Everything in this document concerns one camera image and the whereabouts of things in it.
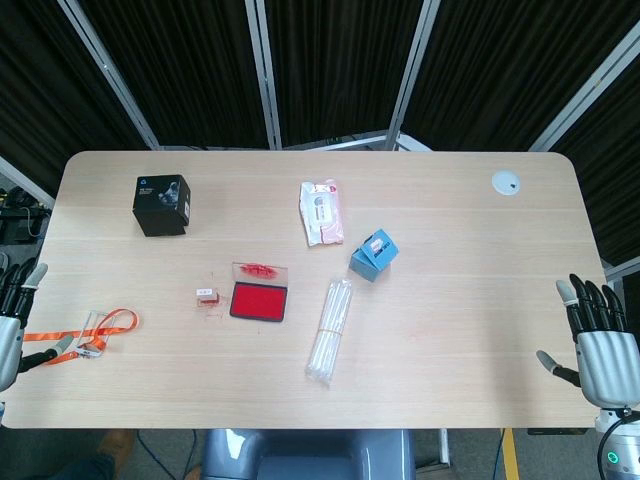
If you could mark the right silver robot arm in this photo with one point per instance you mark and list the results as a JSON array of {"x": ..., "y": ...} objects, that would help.
[{"x": 622, "y": 445}]

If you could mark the white pink wet wipes pack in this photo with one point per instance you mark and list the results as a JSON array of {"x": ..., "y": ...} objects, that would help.
[{"x": 322, "y": 215}]

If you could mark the yellow rubber band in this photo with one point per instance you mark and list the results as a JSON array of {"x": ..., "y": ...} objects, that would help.
[{"x": 330, "y": 330}]

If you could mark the grey metal partition post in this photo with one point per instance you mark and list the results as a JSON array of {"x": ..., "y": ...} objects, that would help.
[
  {"x": 585, "y": 95},
  {"x": 412, "y": 75},
  {"x": 112, "y": 75},
  {"x": 265, "y": 75},
  {"x": 25, "y": 182}
]

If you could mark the black cardboard box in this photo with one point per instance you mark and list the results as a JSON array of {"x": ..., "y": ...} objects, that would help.
[{"x": 160, "y": 205}]

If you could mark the small stamp block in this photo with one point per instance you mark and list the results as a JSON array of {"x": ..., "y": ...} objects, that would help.
[{"x": 207, "y": 295}]

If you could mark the light blue cardboard box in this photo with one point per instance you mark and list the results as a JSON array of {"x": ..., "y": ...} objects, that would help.
[{"x": 372, "y": 257}]

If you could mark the grey metal table leg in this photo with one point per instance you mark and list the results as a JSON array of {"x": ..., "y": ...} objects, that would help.
[{"x": 444, "y": 447}]

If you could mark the grey robot torso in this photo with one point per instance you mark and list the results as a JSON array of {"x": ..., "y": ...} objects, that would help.
[{"x": 305, "y": 455}]

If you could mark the bundle of wrapped white straws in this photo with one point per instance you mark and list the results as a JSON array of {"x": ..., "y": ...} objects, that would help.
[{"x": 332, "y": 325}]

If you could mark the clear plastic badge holder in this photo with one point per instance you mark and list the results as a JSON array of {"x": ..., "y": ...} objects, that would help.
[{"x": 95, "y": 325}]

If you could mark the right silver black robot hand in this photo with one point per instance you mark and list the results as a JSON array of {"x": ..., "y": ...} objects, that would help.
[{"x": 607, "y": 365}]

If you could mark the red ink pad clear lid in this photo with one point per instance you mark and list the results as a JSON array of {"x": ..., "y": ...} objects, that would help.
[{"x": 257, "y": 300}]

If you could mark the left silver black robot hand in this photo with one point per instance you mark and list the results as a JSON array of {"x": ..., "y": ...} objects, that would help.
[{"x": 9, "y": 345}]

